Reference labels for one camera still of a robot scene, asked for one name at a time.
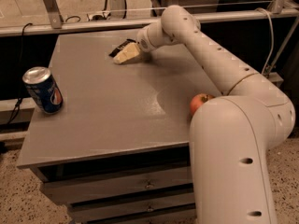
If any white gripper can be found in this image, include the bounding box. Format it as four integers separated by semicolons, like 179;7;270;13
113;21;172;64

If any black rxbar chocolate wrapper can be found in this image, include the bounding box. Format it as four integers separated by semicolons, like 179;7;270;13
109;38;135;58

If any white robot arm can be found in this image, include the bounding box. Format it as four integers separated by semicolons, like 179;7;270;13
114;6;295;224

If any red apple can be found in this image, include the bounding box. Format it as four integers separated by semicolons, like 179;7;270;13
190;93;214;116

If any white power strip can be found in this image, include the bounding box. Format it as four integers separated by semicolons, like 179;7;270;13
87;12;110;21

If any grey metal railing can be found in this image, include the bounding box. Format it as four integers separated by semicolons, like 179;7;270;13
25;10;265;35

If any blue pepsi can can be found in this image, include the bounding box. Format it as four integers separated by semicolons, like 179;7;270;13
22;66;64;114

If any grey drawer cabinet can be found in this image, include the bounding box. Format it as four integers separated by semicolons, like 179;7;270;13
17;30;219;224

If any black cable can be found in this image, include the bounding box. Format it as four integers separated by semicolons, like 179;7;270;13
5;22;34;127

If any white cable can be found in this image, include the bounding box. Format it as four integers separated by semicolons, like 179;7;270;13
255;7;276;77

